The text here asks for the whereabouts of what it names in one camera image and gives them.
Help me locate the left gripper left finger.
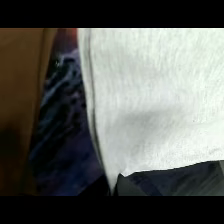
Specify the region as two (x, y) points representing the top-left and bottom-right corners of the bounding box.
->
(79, 173), (112, 197)

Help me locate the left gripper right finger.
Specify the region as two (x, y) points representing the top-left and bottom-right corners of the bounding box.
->
(114, 172), (150, 197)

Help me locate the light grey garment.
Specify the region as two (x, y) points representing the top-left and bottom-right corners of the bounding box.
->
(76, 28), (224, 196)

